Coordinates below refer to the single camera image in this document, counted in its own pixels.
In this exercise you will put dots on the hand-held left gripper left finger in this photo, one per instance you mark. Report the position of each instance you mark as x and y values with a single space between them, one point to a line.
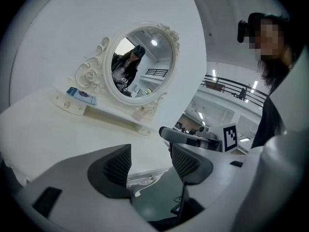
79 202

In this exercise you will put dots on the person's face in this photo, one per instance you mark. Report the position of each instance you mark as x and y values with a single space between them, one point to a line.
270 40

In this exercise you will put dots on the person's torso in black top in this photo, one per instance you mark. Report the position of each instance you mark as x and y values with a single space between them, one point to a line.
265 124

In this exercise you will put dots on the white ornate dressing table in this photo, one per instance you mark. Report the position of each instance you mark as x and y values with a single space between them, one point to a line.
60 134

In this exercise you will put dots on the black head-worn camera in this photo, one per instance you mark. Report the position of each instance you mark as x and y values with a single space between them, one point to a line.
242 31

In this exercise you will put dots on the oval mirror white ornate frame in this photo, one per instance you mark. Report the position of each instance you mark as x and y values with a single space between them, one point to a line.
154 57

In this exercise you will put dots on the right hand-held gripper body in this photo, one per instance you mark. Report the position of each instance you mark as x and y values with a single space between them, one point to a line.
229 139

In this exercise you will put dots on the black metal railing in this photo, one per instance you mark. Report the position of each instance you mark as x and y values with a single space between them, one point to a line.
236 88

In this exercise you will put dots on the clear pink perfume bottle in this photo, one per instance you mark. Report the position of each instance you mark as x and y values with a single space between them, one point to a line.
138 114

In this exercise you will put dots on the blue white card packet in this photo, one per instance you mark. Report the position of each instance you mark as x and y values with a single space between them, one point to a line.
80 95

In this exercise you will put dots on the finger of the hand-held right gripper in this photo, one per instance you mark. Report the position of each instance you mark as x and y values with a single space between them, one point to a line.
178 135

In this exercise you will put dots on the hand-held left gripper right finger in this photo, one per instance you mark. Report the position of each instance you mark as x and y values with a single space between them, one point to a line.
229 178

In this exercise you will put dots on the ceiling strip light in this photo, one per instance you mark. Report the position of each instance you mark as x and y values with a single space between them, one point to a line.
200 115
254 86
213 72

